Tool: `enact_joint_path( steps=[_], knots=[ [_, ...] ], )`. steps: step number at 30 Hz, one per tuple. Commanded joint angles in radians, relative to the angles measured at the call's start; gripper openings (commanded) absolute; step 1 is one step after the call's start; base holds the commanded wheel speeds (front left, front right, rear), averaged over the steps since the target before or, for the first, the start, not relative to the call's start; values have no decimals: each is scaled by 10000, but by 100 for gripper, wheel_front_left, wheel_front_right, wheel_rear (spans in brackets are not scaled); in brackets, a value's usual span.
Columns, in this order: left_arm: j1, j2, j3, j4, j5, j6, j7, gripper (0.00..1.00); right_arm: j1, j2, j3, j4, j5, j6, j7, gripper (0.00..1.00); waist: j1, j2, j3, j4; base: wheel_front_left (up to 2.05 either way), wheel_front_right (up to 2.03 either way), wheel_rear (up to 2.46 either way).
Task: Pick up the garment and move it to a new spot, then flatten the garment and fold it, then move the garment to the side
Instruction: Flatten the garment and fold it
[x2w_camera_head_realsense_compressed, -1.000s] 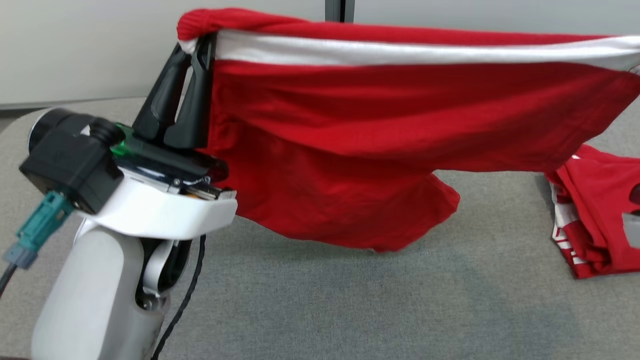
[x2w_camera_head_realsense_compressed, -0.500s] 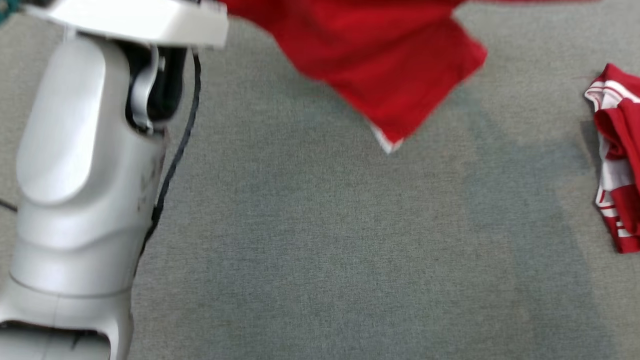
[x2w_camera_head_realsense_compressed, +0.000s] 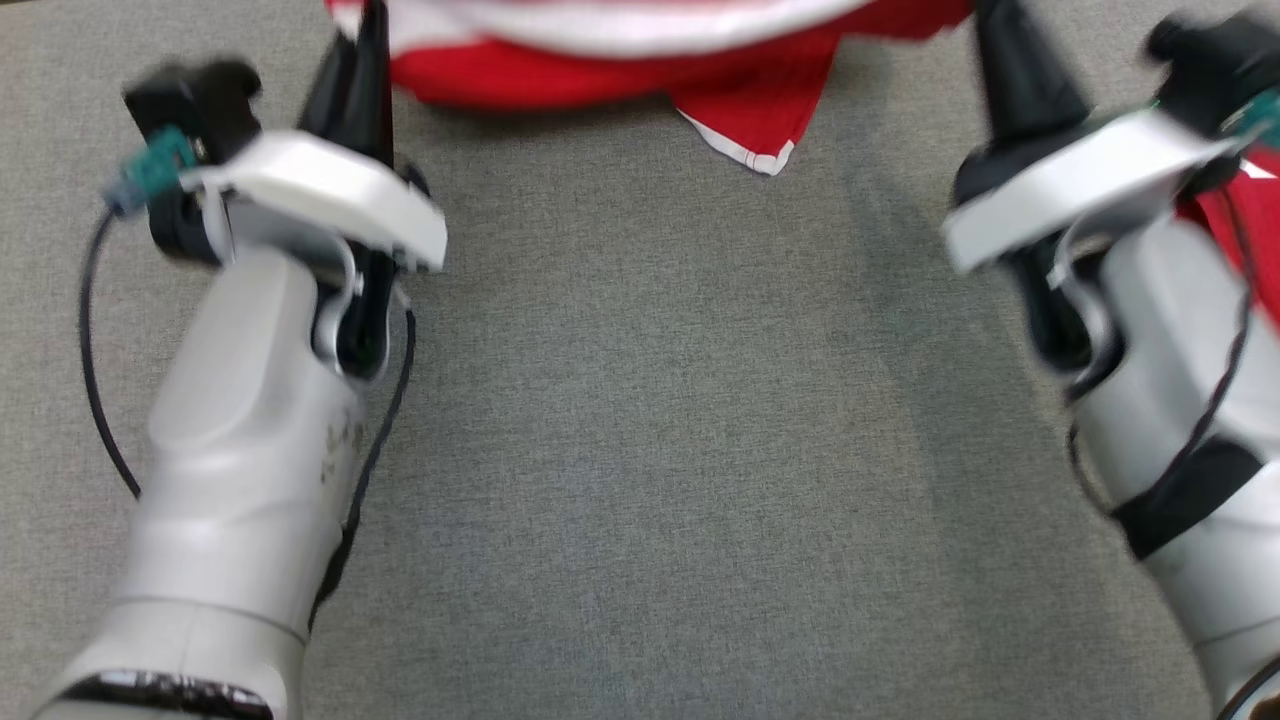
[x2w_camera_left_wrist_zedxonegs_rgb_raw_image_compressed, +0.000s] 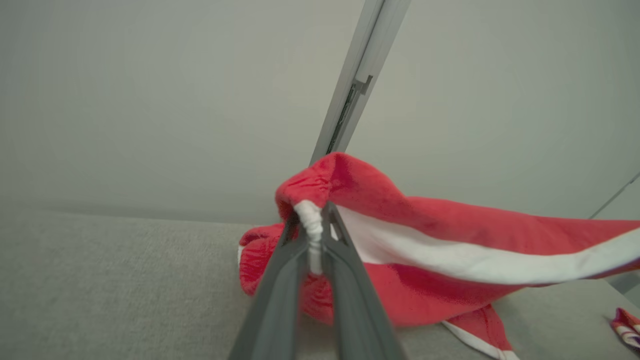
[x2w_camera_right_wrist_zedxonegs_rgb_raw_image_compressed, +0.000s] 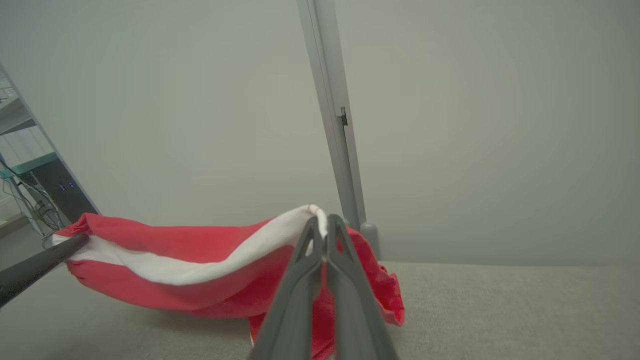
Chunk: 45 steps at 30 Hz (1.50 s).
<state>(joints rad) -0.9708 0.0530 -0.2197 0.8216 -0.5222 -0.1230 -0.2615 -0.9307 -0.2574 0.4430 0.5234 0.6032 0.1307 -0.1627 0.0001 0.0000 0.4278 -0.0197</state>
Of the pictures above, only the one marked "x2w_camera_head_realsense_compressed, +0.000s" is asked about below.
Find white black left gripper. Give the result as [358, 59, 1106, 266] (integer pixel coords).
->
[180, 0, 449, 274]

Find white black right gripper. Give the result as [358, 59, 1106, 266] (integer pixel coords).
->
[942, 0, 1237, 277]

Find red white basketball jersey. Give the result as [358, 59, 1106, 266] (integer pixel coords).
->
[325, 0, 976, 178]

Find plain red garment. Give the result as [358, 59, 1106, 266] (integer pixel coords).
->
[1175, 145, 1280, 337]

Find black cable with teal plug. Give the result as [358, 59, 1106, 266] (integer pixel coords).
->
[78, 125, 199, 501]
[1110, 88, 1280, 526]

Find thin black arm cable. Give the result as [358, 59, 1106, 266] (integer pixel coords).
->
[305, 300, 419, 636]

